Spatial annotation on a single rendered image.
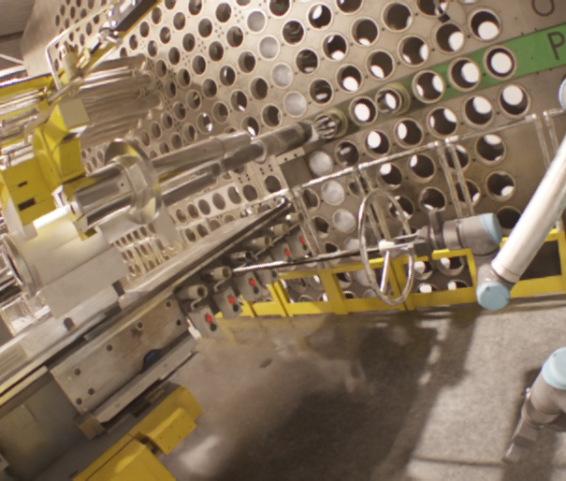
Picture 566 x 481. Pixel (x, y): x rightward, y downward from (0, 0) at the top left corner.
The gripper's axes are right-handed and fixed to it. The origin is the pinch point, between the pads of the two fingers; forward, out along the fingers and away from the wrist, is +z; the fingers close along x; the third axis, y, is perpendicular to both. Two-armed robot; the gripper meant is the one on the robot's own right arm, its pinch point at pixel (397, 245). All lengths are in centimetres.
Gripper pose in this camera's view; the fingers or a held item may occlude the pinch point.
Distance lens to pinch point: 120.2
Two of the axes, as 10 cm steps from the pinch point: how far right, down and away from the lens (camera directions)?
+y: 4.0, 8.9, 2.3
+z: -7.3, 1.6, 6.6
